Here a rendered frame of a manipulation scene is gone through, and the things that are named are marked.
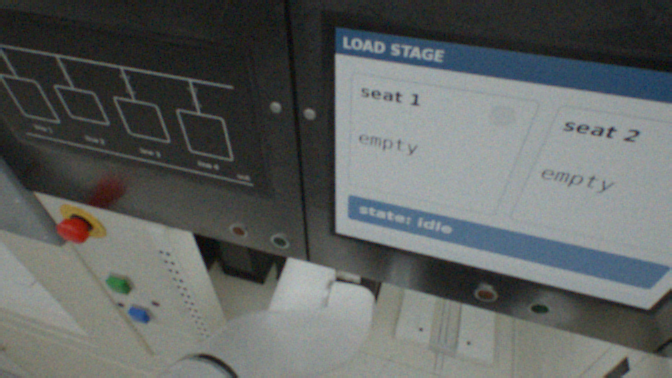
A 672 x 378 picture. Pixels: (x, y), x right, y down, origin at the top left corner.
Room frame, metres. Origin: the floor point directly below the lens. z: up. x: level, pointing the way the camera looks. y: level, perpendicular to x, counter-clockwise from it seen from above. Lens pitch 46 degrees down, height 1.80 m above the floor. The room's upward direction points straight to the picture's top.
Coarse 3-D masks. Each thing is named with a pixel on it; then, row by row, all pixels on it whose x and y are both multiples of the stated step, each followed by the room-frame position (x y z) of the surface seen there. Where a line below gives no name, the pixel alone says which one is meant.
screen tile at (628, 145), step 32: (576, 128) 0.22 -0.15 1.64; (608, 128) 0.21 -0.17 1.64; (640, 128) 0.21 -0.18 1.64; (544, 160) 0.22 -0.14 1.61; (576, 160) 0.22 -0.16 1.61; (608, 160) 0.21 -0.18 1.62; (640, 160) 0.21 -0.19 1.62; (544, 192) 0.22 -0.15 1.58; (576, 192) 0.21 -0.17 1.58; (544, 224) 0.22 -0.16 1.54; (576, 224) 0.21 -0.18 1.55; (608, 224) 0.20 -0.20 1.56; (640, 224) 0.20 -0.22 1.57
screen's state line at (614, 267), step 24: (360, 216) 0.26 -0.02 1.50; (384, 216) 0.25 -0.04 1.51; (408, 216) 0.25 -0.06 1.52; (432, 216) 0.24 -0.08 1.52; (456, 240) 0.23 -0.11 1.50; (480, 240) 0.23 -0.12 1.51; (504, 240) 0.22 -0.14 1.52; (528, 240) 0.22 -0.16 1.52; (552, 240) 0.21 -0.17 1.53; (552, 264) 0.21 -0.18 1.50; (576, 264) 0.21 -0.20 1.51; (600, 264) 0.20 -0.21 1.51; (624, 264) 0.20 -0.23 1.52; (648, 264) 0.19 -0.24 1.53; (648, 288) 0.19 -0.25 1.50
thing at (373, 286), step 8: (280, 256) 0.50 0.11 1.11; (280, 264) 0.50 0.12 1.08; (280, 272) 0.50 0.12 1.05; (336, 280) 0.46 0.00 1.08; (344, 280) 0.46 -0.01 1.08; (352, 280) 0.45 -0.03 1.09; (360, 280) 0.45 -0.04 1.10; (368, 280) 0.44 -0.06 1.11; (368, 288) 0.44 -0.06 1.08; (376, 288) 0.46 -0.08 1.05; (376, 296) 0.46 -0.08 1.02
